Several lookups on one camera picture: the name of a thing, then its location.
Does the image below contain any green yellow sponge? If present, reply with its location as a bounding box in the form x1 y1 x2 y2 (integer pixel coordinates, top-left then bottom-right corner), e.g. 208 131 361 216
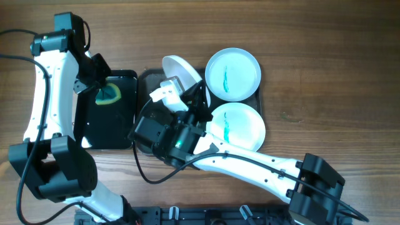
95 83 121 105

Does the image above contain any white plate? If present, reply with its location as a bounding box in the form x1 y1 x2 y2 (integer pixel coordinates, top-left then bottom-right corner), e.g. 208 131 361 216
206 102 266 152
162 55 210 107
205 47 261 102

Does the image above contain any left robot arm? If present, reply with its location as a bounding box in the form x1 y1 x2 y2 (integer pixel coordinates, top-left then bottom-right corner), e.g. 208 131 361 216
8 12 141 224

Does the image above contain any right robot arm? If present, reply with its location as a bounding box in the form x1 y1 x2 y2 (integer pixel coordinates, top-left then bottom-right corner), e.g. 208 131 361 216
129 81 345 224

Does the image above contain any large black serving tray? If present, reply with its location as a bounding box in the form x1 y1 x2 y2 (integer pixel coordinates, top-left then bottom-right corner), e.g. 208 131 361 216
134 67 263 156

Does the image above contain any small black water tray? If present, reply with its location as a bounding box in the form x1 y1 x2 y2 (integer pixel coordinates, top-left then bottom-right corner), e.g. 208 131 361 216
73 70 138 150

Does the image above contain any right black cable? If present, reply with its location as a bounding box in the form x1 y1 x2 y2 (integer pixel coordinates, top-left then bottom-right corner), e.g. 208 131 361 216
132 93 369 223

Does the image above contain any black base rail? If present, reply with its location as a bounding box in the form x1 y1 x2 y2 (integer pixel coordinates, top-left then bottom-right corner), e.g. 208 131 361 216
74 204 353 225

